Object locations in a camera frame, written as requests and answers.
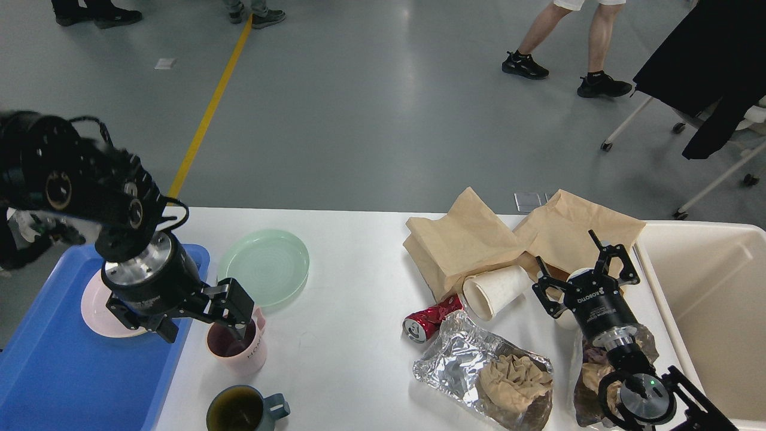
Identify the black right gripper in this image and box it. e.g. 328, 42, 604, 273
533, 229, 640, 348

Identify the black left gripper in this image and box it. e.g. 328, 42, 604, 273
101, 232, 255, 344

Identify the pink mug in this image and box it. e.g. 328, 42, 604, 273
206, 306, 266, 376

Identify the green plate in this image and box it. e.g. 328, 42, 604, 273
217, 229, 310, 308

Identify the dark teal mug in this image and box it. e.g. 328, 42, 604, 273
206, 385, 291, 430

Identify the foil bag under right arm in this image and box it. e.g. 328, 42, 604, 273
569, 324, 659, 429

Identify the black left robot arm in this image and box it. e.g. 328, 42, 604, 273
2, 110, 254, 343

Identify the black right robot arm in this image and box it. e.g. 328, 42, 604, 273
533, 231, 735, 430

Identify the white paper cup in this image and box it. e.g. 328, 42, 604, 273
463, 265, 533, 321
555, 268, 592, 330

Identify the right brown paper bag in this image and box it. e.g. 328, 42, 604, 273
513, 189, 646, 274

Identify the brown paper bag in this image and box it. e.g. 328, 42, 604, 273
404, 187, 525, 302
513, 189, 646, 274

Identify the pink plate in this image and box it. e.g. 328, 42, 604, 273
80, 271, 147, 338

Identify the beige plastic bin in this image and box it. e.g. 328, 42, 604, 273
637, 221, 765, 430

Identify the foil wrapper with napkin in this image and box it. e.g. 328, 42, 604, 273
413, 310, 553, 430

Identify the left brown paper bag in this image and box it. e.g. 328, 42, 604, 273
404, 187, 525, 302

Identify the blue plastic tray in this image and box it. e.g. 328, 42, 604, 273
1, 245, 192, 430

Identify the crushed red soda can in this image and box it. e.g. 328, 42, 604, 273
402, 295, 463, 344

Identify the person in black shoes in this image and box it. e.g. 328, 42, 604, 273
501, 0, 634, 99

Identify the black jacket on chair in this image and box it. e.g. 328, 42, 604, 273
634, 1, 765, 159

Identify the person in dark shoes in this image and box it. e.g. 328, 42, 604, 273
50, 1, 143, 29

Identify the person in grey sneakers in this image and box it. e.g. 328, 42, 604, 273
222, 0, 285, 29

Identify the white rolling chair frame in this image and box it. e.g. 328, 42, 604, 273
594, 101, 764, 227

